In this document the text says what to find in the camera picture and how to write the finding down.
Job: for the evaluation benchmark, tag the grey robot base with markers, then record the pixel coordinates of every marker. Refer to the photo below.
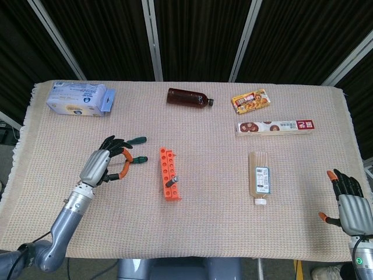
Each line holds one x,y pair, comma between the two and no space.
177,269

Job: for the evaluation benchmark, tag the orange tool holder block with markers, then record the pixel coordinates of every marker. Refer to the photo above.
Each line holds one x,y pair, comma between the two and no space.
167,195

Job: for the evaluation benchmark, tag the pale clear drink bottle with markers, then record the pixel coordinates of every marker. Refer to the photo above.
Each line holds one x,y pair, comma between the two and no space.
258,175

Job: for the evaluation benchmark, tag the white partition post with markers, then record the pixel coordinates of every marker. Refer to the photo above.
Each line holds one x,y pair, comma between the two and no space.
153,41
244,41
349,62
57,39

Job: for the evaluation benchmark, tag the grey shoe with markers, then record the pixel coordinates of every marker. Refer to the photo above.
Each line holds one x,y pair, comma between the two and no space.
326,274

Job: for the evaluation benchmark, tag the brown drink bottle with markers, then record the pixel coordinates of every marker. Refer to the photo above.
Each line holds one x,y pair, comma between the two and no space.
186,97

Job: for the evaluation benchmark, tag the long cookie box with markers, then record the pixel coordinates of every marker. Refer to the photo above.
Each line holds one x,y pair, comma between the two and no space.
274,127

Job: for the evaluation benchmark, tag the black metal precision screwdriver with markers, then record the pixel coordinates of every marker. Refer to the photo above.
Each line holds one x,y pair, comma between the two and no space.
172,181

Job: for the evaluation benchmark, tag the green and black screwdriver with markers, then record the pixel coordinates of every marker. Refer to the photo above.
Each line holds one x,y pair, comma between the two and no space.
141,159

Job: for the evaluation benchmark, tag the beige woven table cloth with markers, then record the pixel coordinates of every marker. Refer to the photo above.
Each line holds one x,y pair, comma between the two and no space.
204,221

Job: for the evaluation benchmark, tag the yellow snack box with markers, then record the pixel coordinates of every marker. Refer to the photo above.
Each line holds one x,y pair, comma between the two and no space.
252,101

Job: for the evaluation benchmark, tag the slim green screwdriver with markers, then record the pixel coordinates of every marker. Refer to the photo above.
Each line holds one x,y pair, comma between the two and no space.
138,140

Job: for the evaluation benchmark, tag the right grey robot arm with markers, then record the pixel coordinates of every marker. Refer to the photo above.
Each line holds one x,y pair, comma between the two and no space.
364,262

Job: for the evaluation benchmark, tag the blue tissue pack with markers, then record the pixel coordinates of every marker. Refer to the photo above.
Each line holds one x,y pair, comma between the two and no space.
75,99

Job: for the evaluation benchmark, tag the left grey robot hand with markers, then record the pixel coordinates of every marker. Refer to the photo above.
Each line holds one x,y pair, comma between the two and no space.
94,166

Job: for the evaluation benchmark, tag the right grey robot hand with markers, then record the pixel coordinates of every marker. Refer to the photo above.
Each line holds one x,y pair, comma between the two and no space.
355,214

